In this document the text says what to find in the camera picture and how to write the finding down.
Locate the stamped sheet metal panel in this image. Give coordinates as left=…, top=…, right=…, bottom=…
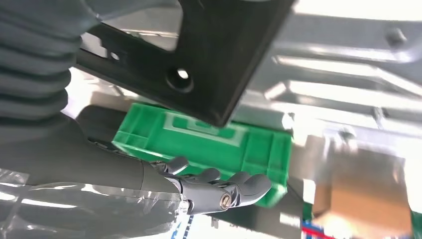
left=227, top=13, right=422, bottom=152

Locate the brown cardboard box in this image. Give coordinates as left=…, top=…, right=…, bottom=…
left=311, top=146, right=414, bottom=237

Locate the green plastic crate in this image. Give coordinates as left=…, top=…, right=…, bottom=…
left=111, top=103, right=293, bottom=209

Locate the stainless steel workbench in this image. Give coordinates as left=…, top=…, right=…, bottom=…
left=61, top=0, right=422, bottom=239

